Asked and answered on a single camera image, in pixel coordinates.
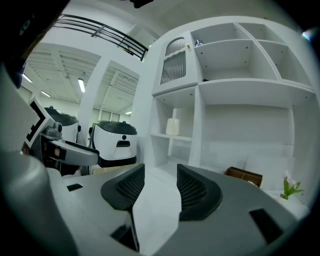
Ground brown wooden box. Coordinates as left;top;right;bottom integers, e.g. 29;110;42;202
223;166;264;188

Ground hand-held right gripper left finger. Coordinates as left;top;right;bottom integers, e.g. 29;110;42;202
47;163;146;256

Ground white shelf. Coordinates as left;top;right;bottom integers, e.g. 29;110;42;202
143;16;318;177

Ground white canister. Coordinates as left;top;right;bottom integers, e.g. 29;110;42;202
165;117;181;136

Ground ribbed glass cabinet door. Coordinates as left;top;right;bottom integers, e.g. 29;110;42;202
151;30;199;96

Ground small green potted plant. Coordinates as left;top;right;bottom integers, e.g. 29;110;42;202
279;170;305;201

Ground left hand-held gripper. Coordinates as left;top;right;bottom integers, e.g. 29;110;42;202
23;97;100;166

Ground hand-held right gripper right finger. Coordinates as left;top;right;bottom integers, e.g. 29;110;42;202
152;163;305;256

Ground black metal railing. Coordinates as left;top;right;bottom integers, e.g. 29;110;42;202
53;14;149;62

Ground white black mobile robot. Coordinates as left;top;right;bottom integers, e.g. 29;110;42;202
90;120;138;168
44;105;80;146

